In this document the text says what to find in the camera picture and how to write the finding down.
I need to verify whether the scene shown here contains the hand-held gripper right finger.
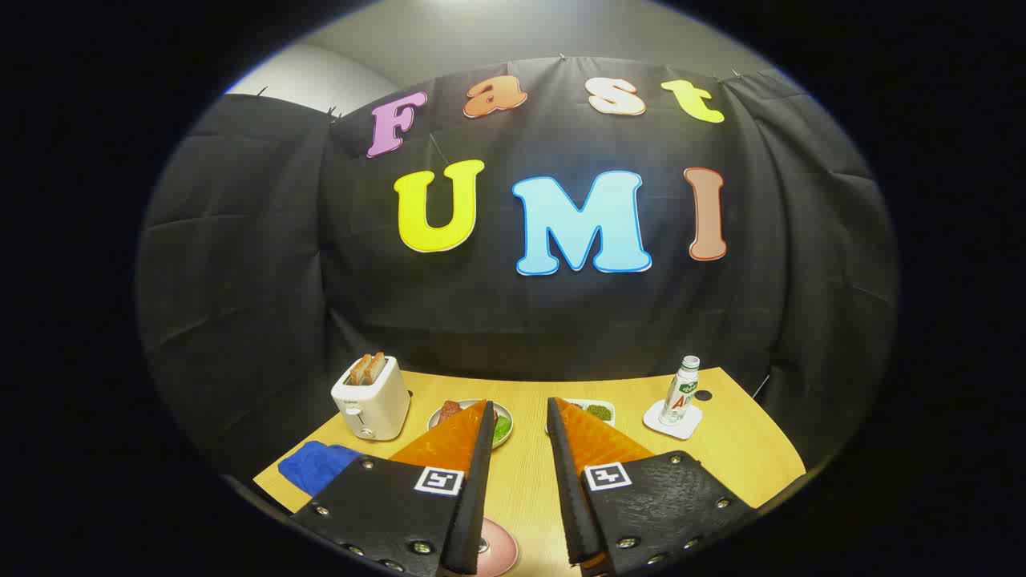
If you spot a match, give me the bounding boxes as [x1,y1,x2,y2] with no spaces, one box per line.
[546,397,758,576]

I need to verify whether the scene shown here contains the white square coaster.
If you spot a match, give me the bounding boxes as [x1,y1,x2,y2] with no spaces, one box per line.
[643,399,704,440]

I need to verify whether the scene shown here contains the pink round plate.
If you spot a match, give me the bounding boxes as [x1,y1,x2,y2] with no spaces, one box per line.
[473,517,520,577]

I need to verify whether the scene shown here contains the blue towel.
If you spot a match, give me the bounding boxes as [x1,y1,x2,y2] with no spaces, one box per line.
[278,441,363,498]

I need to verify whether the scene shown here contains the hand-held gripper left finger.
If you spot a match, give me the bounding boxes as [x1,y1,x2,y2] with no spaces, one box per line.
[290,399,499,576]

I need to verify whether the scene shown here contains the white green-label bottle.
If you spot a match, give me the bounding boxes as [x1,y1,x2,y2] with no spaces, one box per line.
[659,356,701,426]

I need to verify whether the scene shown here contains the white divided bean dish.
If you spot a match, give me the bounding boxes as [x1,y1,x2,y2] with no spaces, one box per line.
[561,398,616,427]

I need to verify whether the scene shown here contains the grey food plate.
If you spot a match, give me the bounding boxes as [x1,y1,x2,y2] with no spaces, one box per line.
[427,399,515,450]

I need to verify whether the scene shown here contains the white toaster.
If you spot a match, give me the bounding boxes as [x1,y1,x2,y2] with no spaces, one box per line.
[331,355,412,442]

